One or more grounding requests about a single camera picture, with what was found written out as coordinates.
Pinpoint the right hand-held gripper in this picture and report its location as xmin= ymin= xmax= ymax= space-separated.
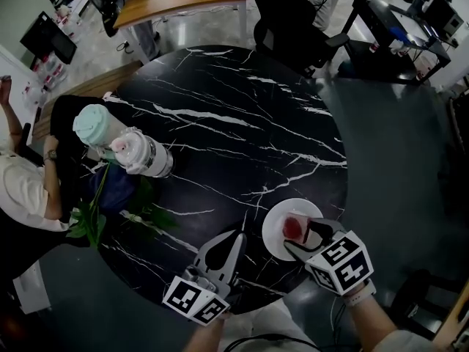
xmin=283 ymin=217 xmax=375 ymax=297

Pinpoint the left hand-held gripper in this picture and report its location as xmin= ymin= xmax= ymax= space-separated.
xmin=162 ymin=231 xmax=248 ymax=326

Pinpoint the red food piece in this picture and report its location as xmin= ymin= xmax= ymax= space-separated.
xmin=282 ymin=213 xmax=312 ymax=243

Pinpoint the white round plate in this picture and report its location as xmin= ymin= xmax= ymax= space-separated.
xmin=262 ymin=197 xmax=325 ymax=263

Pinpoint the person's left forearm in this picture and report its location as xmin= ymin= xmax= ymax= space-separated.
xmin=189 ymin=312 xmax=227 ymax=352

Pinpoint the person's right forearm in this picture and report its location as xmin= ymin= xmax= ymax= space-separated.
xmin=346 ymin=298 xmax=401 ymax=352

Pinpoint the white wrist band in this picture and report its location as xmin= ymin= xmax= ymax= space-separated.
xmin=343 ymin=280 xmax=378 ymax=308

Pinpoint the person's white shirt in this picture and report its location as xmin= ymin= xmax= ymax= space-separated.
xmin=219 ymin=298 xmax=443 ymax=352

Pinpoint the white bottle with pink lid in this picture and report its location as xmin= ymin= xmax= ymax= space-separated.
xmin=108 ymin=126 xmax=174 ymax=180

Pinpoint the black stool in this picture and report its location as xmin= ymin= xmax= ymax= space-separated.
xmin=389 ymin=268 xmax=467 ymax=341

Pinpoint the dark blue plant pot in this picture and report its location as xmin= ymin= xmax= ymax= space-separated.
xmin=87 ymin=164 xmax=142 ymax=214

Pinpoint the green leafy plant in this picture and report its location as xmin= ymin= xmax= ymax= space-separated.
xmin=67 ymin=162 xmax=180 ymax=249

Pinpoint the round black marble table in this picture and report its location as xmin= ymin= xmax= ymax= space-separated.
xmin=97 ymin=45 xmax=349 ymax=315

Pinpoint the wooden board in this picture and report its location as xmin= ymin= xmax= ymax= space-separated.
xmin=431 ymin=287 xmax=469 ymax=352

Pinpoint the tumbler with mint lid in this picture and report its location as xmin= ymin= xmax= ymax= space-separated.
xmin=72 ymin=103 xmax=124 ymax=152

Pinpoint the black backpack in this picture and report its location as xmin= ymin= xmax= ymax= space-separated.
xmin=48 ymin=94 xmax=111 ymax=220

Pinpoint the wooden bench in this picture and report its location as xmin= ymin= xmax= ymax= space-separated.
xmin=32 ymin=59 xmax=144 ymax=143

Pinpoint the black office chair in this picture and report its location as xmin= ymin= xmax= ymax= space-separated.
xmin=251 ymin=0 xmax=352 ymax=79
xmin=81 ymin=0 xmax=125 ymax=40

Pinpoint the group of small labelled bottles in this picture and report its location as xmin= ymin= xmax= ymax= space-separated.
xmin=21 ymin=5 xmax=86 ymax=99

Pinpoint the black computer case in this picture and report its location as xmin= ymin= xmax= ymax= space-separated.
xmin=424 ymin=0 xmax=462 ymax=39

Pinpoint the black monitor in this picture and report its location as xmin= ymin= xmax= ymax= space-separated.
xmin=19 ymin=10 xmax=78 ymax=66

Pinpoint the black cable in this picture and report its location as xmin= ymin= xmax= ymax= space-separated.
xmin=222 ymin=333 xmax=320 ymax=352

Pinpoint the black frame desk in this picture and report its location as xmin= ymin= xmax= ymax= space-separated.
xmin=339 ymin=0 xmax=452 ymax=86

